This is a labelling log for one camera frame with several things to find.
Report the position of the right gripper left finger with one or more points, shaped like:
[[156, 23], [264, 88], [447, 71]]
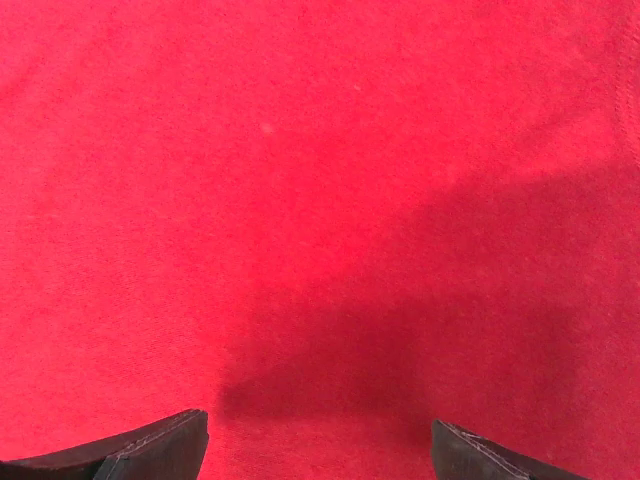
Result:
[[172, 448]]

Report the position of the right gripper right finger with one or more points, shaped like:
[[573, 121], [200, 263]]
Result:
[[459, 454]]

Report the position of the red t-shirt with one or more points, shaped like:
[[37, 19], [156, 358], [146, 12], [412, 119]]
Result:
[[326, 223]]

